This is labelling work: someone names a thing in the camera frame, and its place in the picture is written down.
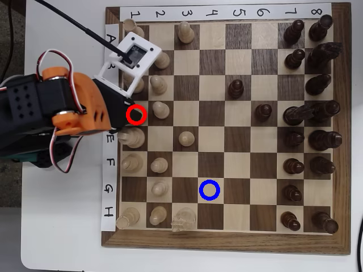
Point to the black orange robot arm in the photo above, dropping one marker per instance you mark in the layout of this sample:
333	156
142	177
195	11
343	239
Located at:
28	99

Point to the dark wooden chess bishop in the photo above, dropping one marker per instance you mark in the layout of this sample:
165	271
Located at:
317	85
321	165

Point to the wooden chessboard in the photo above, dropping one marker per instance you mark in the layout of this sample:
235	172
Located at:
227	242

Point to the light wooden chess king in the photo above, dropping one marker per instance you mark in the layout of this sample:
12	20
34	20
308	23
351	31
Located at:
134	138

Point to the dark wooden chess king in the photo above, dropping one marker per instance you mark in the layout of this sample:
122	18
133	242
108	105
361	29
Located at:
323	140

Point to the light wooden chess knight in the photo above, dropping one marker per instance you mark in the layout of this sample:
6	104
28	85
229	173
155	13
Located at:
185	218

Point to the dark wooden chess knight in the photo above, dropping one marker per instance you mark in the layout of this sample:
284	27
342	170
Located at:
320	56
295	116

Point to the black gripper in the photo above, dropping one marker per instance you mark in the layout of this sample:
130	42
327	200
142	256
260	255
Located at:
114	106

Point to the white paper number strip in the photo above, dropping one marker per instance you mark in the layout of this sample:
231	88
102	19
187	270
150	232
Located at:
198	12

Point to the dark wooden chess rook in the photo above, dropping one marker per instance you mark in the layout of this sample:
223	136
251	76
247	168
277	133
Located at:
323	221
319	31

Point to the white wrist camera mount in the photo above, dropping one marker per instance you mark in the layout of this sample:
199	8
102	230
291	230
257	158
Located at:
134	82

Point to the light wooden chess rook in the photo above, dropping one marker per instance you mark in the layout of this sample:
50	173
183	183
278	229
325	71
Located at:
129	216
130	25

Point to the white paper letter strip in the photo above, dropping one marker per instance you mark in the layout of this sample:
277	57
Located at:
110	175

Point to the dark wooden chess queen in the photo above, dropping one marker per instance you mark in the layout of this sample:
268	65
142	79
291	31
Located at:
326	110

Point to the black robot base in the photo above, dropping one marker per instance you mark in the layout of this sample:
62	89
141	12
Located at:
45	158

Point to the dark wooden chess pawn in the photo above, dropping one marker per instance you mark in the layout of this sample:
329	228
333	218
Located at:
263	112
293	32
292	193
290	221
293	166
295	139
294	59
236	89

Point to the light wooden chess pawn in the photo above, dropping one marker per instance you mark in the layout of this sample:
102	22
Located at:
158	215
186	139
185	34
161	110
159	188
164	61
158	85
159	165

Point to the green table clamp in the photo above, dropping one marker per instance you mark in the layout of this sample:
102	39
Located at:
22	157

